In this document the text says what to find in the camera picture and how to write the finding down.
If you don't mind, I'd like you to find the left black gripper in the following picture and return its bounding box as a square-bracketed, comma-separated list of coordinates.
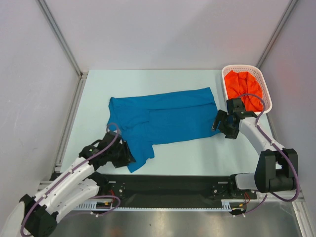
[109, 141, 136, 168]

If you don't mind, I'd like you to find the blue t shirt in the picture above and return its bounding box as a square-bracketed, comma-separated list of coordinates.
[108, 87, 218, 172]

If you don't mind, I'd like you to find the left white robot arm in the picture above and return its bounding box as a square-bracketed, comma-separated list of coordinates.
[19, 131, 135, 237]

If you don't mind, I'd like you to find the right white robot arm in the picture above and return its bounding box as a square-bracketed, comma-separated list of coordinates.
[212, 97, 300, 202]

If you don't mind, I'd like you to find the orange t shirt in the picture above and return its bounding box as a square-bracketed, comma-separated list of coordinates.
[224, 71, 263, 112]

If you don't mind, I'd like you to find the white plastic basket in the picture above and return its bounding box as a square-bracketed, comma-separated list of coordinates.
[222, 65, 272, 114]

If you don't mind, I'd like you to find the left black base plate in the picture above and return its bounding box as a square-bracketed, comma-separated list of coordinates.
[98, 178, 125, 199]

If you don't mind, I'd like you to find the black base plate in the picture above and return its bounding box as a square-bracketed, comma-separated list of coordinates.
[98, 178, 125, 199]
[210, 182, 257, 201]

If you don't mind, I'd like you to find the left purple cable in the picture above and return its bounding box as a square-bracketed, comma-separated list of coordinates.
[21, 122, 121, 237]

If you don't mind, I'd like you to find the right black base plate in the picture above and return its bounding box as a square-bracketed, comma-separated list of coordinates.
[210, 182, 257, 201]

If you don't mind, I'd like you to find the white slotted cable duct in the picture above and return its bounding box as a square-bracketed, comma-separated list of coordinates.
[74, 200, 245, 212]

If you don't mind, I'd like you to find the aluminium front rail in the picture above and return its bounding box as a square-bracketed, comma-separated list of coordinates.
[34, 180, 307, 202]

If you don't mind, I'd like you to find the left aluminium corner post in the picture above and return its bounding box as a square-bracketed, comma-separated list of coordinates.
[36, 0, 83, 78]

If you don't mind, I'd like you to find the aluminium corner post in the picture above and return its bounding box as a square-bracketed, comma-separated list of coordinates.
[36, 0, 83, 78]
[256, 0, 300, 68]

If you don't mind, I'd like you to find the right aluminium corner post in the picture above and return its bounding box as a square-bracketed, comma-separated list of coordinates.
[256, 0, 300, 68]

